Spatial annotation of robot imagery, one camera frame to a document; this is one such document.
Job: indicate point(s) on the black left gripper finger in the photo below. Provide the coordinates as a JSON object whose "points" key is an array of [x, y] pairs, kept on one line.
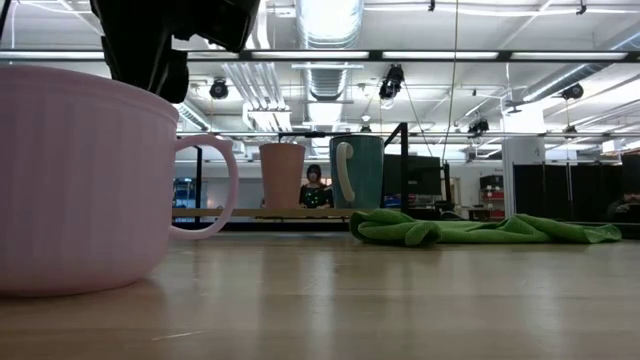
{"points": [[150, 70]]}

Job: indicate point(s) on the pink ribbed mug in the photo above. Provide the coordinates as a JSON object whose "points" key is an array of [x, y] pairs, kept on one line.
{"points": [[85, 180]]}

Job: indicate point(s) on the salmon plastic cup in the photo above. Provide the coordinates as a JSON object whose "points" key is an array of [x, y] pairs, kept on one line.
{"points": [[282, 175]]}

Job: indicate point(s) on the black ceiling spotlight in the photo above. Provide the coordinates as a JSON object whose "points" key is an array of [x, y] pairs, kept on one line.
{"points": [[391, 82], [572, 91], [478, 126], [219, 89]]}

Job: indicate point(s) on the person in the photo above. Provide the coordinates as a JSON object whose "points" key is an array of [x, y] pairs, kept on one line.
{"points": [[315, 192]]}

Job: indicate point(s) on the black monitor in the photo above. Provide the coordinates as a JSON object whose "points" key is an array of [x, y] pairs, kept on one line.
{"points": [[420, 175]]}

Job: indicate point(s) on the green microfibre cloth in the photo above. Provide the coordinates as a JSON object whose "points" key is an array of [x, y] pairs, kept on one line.
{"points": [[450, 232]]}

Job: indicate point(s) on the red storage rack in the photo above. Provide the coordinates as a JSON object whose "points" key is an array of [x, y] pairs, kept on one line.
{"points": [[492, 197]]}

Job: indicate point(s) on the silver ventilation duct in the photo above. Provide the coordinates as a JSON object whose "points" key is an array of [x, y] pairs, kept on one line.
{"points": [[327, 30]]}

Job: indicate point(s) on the wooden shelf black frame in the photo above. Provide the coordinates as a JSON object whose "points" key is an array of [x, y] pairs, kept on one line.
{"points": [[250, 213]]}

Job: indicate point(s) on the black metal rig frame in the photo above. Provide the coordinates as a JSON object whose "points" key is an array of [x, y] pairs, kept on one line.
{"points": [[375, 55]]}

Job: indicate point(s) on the black partition wall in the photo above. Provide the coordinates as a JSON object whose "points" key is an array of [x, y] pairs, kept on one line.
{"points": [[565, 192]]}

